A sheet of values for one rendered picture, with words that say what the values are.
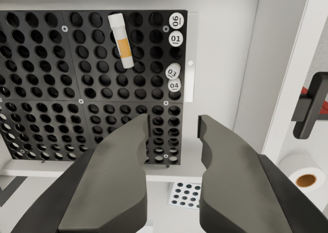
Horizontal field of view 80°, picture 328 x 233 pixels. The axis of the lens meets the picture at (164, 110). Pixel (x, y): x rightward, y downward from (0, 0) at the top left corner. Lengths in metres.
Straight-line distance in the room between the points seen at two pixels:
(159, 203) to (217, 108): 0.34
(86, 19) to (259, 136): 0.20
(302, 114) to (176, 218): 0.45
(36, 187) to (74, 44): 0.27
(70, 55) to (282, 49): 0.19
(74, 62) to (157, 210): 0.45
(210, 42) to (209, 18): 0.03
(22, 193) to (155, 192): 0.28
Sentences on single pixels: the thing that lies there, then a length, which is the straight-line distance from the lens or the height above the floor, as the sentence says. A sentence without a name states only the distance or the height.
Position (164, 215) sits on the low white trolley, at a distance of 0.59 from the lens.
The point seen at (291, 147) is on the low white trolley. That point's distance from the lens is 0.48.
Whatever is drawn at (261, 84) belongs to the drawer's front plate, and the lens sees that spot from 0.23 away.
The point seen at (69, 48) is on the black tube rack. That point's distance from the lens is 0.22.
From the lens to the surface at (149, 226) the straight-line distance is 0.61.
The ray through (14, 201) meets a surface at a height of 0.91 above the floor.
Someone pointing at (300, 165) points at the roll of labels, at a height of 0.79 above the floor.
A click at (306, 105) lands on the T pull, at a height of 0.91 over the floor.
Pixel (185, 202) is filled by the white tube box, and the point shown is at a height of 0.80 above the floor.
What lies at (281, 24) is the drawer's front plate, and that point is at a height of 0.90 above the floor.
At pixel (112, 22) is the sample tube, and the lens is 0.19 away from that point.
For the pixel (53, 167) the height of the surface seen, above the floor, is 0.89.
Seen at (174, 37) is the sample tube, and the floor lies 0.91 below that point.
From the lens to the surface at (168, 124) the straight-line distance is 0.22.
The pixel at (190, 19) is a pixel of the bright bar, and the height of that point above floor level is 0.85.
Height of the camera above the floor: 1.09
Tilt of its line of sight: 62 degrees down
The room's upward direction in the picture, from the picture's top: 174 degrees counter-clockwise
